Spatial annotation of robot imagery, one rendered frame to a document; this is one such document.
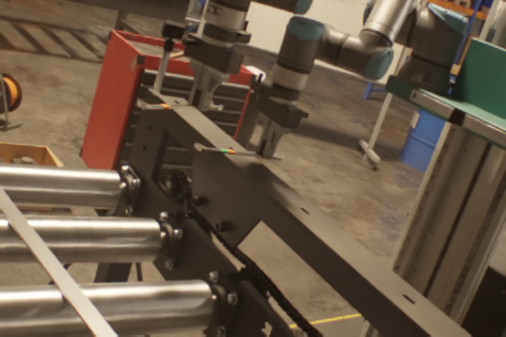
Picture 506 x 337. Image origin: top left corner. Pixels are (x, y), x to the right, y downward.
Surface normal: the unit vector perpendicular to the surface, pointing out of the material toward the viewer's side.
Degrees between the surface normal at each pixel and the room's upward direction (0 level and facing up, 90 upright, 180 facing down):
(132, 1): 90
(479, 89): 90
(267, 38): 90
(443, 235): 90
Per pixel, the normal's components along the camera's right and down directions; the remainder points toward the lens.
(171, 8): 0.55, 0.40
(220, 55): -0.56, 0.06
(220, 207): -0.81, -0.09
